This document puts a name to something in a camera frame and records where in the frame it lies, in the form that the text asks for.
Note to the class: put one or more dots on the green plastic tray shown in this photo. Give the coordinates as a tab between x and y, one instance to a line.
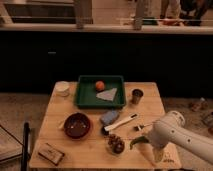
85	95

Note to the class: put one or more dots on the metal fork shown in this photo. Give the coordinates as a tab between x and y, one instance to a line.
140	127

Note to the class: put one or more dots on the white handled brush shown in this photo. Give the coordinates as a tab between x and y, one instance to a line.
106	129

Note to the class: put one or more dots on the dark red bowl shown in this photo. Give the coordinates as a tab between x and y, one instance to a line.
77	126

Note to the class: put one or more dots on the green pepper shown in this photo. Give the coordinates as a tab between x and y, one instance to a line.
141	139

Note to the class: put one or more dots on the blue sponge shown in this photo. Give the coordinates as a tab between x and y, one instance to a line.
109	117

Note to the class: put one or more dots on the glass bowl with pinecones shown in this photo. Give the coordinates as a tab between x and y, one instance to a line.
115	145

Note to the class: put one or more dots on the small wooden box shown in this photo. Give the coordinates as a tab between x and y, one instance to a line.
50	153

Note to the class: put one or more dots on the white small bowl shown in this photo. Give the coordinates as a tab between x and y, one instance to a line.
62	88

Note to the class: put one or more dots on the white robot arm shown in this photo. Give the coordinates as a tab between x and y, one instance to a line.
170	128

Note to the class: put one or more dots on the metal cup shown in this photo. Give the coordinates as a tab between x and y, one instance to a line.
137	94

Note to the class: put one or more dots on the grey triangular cloth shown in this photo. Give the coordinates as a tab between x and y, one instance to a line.
108	95

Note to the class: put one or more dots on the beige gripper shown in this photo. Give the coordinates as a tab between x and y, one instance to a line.
158	154

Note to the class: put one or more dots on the black chair frame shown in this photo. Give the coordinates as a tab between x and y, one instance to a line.
25	155

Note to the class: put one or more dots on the orange fruit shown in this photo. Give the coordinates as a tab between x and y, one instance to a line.
99	85

